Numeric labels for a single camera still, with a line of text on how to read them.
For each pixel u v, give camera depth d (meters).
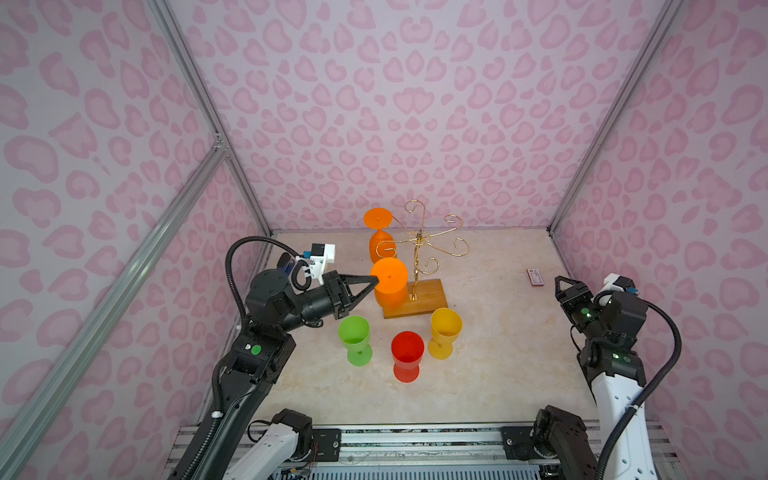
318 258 0.57
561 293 0.67
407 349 0.74
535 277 1.05
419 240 0.75
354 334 0.84
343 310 0.54
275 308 0.46
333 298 0.52
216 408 0.41
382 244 0.86
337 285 0.52
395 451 0.73
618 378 0.50
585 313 0.63
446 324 0.83
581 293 0.64
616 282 0.65
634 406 0.45
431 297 1.00
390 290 0.58
